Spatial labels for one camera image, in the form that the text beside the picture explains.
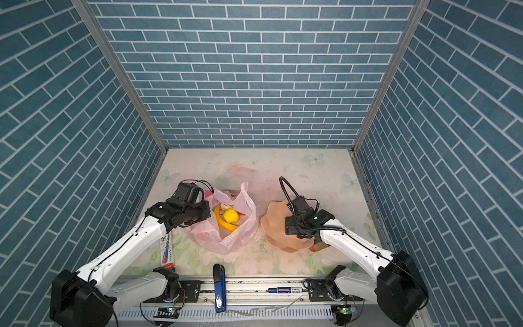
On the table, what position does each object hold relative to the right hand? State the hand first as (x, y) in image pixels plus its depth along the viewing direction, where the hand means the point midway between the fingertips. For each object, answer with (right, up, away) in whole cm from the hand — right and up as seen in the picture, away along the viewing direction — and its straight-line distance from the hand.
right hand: (290, 223), depth 84 cm
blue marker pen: (-3, -22, -10) cm, 24 cm away
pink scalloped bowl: (-7, -2, +6) cm, 10 cm away
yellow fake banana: (-28, -2, +4) cm, 28 cm away
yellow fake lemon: (-26, +2, +5) cm, 26 cm away
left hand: (-32, +6, -2) cm, 33 cm away
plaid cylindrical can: (+12, -9, -1) cm, 15 cm away
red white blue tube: (-51, -11, -2) cm, 52 cm away
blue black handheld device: (-26, -19, -13) cm, 35 cm away
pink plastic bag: (-31, -3, -7) cm, 31 cm away
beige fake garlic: (-29, +7, +3) cm, 29 cm away
